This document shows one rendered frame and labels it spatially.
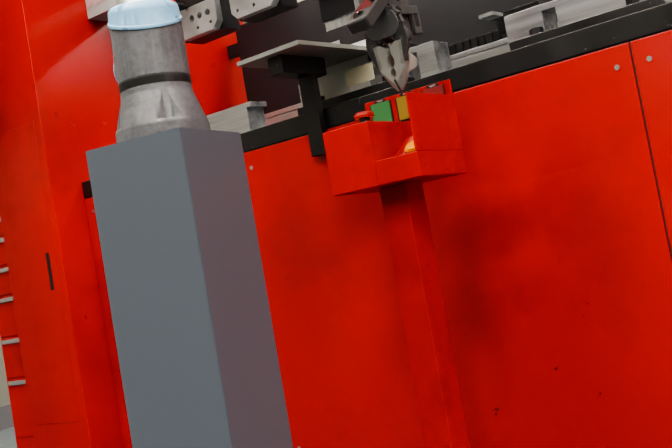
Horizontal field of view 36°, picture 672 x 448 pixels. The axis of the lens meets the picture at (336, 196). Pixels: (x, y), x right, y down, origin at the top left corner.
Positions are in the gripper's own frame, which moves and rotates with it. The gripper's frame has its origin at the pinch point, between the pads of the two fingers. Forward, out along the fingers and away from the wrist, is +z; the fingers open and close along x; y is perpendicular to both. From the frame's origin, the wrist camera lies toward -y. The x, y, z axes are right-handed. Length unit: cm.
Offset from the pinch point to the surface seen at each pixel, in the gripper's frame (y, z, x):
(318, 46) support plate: 14.7, -13.9, 26.2
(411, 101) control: -4.5, 4.2, -4.9
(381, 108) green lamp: 9.9, 2.6, 11.1
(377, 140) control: -3.8, 9.2, 4.5
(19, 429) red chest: 44, 70, 205
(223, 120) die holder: 34, -8, 75
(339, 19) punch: 37, -22, 35
